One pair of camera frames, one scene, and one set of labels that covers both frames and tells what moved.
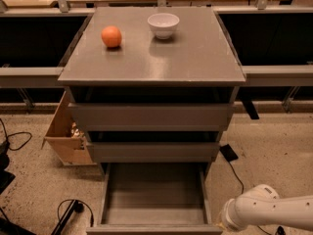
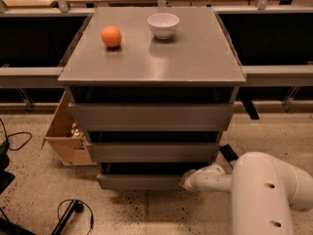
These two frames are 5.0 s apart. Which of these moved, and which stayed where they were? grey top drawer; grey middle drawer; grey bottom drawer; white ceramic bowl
Moved: grey bottom drawer
Stayed: grey middle drawer; grey top drawer; white ceramic bowl
